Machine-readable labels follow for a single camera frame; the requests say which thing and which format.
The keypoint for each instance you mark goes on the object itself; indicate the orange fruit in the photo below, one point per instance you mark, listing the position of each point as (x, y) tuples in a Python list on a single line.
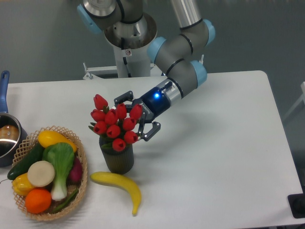
[(38, 200)]

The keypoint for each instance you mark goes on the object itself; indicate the green bok choy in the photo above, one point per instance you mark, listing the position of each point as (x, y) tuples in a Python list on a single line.
[(61, 156)]

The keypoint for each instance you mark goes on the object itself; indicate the dark grey ribbed vase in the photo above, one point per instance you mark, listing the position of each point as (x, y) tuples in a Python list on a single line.
[(117, 162)]

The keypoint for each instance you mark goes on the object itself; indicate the black device at table edge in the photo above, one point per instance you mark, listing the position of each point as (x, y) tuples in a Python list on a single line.
[(297, 205)]

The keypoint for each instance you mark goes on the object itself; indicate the red tulip bouquet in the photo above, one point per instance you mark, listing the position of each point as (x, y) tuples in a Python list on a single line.
[(116, 126)]

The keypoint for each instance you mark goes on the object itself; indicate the white furniture piece at right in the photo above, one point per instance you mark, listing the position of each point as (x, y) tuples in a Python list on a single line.
[(300, 102)]

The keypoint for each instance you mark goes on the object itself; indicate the yellow squash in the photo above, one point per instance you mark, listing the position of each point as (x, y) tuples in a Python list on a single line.
[(47, 138)]

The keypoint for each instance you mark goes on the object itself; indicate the green bean pod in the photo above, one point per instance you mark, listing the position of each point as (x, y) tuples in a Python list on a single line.
[(66, 202)]

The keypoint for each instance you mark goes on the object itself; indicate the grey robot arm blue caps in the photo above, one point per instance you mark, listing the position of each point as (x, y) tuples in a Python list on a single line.
[(98, 14)]

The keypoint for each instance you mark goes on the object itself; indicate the yellow banana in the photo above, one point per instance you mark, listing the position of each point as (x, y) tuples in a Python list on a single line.
[(120, 181)]

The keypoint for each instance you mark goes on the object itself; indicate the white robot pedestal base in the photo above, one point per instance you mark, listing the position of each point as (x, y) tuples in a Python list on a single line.
[(136, 47)]

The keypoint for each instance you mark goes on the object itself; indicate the blue handled saucepan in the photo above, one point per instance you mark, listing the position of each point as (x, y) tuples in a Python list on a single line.
[(11, 132)]

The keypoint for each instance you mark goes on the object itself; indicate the beige round disc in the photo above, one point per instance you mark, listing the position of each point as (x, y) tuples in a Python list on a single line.
[(41, 173)]

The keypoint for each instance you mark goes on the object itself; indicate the dark green cucumber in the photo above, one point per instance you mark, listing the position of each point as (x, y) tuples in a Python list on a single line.
[(23, 166)]

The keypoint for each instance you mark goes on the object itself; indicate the woven wicker basket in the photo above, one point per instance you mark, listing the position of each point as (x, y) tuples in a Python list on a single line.
[(78, 189)]

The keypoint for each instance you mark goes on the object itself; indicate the yellow lemon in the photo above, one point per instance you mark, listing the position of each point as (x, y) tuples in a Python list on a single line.
[(21, 185)]

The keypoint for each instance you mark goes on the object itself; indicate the purple sweet potato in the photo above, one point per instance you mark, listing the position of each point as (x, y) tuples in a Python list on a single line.
[(76, 171)]

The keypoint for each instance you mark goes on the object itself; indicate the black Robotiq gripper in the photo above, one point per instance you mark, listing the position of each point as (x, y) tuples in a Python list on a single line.
[(154, 102)]

